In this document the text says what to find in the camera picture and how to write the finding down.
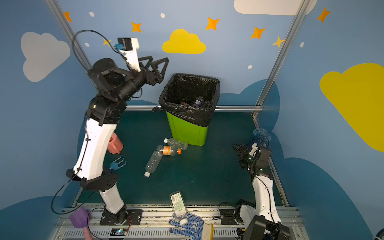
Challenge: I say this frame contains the aluminium back rail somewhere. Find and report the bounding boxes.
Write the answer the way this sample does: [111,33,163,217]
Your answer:
[125,105,264,112]

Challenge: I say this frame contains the clear bottle white cap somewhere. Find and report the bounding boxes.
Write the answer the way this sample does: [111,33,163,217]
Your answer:
[164,138,189,151]

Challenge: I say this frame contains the Pocari Sweat bottle blue label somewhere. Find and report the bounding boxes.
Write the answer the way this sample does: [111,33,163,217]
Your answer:
[144,151,163,178]

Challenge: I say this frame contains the black bin liner bag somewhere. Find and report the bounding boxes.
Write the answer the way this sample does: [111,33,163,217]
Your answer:
[159,73,221,127]

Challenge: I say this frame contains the blue garden fork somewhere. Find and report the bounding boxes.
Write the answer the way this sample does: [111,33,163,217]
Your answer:
[109,155,127,171]

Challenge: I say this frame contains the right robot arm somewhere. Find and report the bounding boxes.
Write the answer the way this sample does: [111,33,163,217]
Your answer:
[233,143,290,240]

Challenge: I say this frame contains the orange label bottle orange cap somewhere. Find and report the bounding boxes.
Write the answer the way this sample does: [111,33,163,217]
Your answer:
[157,145,182,156]

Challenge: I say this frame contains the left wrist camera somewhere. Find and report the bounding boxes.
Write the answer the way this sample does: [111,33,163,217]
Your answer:
[115,38,141,72]

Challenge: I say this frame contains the purple toy shovel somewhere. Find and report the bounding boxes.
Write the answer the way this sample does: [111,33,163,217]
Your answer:
[70,207,92,240]

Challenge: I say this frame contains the right aluminium post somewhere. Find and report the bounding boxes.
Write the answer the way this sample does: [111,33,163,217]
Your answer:
[252,0,311,122]

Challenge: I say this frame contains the blue dotted work glove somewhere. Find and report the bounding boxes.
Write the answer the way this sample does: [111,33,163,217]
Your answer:
[169,212,214,240]

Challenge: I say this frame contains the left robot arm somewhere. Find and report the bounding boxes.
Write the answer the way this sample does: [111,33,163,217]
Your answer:
[66,56,169,226]

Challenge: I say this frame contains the clear bottle white label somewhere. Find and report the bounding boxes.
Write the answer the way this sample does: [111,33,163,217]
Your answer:
[170,191,188,226]

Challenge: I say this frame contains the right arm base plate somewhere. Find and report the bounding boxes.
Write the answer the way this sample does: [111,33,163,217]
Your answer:
[219,209,239,225]

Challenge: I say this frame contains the left aluminium post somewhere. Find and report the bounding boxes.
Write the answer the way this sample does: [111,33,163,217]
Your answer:
[45,0,91,71]

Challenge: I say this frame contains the purple ribbed vase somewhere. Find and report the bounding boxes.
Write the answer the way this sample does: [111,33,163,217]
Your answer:
[253,128,272,144]

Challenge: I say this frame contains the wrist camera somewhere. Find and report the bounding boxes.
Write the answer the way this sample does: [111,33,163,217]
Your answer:
[249,143,259,157]
[115,38,141,72]

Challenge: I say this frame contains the pink watering can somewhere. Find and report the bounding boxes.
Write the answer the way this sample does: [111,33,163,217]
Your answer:
[108,133,124,154]

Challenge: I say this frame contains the green bin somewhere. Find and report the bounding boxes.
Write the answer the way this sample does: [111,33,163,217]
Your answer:
[167,112,208,146]

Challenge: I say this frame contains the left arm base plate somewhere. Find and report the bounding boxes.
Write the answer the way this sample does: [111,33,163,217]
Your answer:
[100,209,143,226]

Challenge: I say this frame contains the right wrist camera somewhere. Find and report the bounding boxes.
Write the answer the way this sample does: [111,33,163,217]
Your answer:
[249,143,259,157]

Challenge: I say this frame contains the aluminium post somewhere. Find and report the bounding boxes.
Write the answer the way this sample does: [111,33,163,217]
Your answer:
[252,0,311,122]
[45,0,91,71]

